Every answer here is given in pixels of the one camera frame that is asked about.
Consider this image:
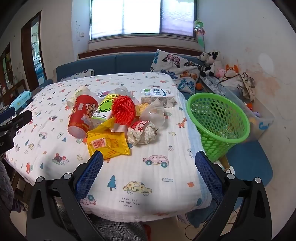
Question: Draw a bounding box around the green plastic basket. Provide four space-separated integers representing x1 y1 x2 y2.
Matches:
187 93 251 163

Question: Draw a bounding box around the blue sofa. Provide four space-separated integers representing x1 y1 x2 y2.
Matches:
32 52 274 188

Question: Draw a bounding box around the patterned white cushion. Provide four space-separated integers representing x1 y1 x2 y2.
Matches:
60 69 95 82

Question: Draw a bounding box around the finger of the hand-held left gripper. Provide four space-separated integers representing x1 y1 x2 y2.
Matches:
7 110 33 135
0 107 16 126

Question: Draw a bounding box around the orange fox plush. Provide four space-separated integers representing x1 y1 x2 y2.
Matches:
225 64 238 77

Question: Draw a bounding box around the wooden cabinet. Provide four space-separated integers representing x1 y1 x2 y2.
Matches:
0 43 26 105

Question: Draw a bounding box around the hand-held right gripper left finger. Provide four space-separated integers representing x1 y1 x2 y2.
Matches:
26 150 109 241

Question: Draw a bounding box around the person's left forearm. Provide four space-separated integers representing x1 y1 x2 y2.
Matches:
0 161 15 211

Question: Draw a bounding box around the clear plastic storage box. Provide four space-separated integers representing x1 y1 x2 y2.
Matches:
222 76 275 142

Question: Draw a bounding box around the red white wrapper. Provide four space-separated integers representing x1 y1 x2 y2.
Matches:
131 120 151 133

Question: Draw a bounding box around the blue wipes pack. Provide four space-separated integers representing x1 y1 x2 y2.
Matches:
10 91 33 109

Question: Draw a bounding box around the beige patterned cloth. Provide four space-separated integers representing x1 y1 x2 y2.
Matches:
220 72 256 102

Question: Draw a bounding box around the green yellow juice carton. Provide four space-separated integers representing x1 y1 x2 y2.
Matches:
91 94 121 120

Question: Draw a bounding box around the person's checked trouser leg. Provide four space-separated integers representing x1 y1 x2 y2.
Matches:
58 204 148 241

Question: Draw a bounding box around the window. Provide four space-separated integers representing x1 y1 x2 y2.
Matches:
89 0 198 41

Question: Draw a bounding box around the yellow snack packet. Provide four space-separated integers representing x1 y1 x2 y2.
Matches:
87 117 116 135
87 131 131 160

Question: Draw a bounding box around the clear plastic wrapper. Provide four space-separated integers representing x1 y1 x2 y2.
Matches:
111 87 137 98

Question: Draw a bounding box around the white paper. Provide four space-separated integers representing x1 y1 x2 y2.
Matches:
127 123 159 145

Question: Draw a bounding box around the wooden door frame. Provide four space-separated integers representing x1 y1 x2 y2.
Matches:
21 10 48 87

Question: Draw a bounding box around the butterfly print pillow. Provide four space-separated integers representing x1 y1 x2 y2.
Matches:
150 49 204 94

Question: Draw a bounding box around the clear plastic labelled container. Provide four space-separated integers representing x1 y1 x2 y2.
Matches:
139 98 167 127

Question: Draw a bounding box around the black white cow plush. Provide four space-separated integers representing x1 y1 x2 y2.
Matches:
200 50 222 77

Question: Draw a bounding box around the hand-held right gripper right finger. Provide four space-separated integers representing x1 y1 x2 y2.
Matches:
191 150 274 241

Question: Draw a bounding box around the brown wooden window ledge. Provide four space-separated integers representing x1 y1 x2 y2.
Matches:
78 45 204 59

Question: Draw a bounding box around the orange bread slice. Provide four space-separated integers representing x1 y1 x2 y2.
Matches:
135 103 148 116

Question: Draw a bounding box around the red foam net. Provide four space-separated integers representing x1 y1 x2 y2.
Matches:
112 95 141 126

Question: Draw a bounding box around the grey patterned folded quilt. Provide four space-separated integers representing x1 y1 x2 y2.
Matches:
200 75 228 96

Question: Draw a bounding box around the colourful pinwheel toy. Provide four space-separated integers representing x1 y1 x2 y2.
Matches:
194 19 207 52

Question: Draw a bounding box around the white milk carton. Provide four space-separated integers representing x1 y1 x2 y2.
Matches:
141 88 176 108

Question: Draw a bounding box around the white paper cup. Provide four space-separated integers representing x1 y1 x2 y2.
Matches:
75 85 99 100

